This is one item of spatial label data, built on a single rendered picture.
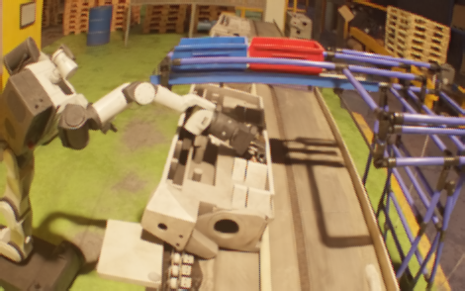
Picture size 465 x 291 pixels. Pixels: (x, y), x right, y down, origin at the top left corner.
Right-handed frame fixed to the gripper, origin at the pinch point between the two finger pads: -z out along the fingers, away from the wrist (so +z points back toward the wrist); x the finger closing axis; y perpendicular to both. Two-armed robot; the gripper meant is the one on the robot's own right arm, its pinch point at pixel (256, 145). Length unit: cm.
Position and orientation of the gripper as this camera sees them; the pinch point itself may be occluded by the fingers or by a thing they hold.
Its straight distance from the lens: 155.6
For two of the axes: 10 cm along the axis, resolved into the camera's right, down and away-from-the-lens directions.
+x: -5.1, 7.6, 4.0
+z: -8.6, -4.6, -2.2
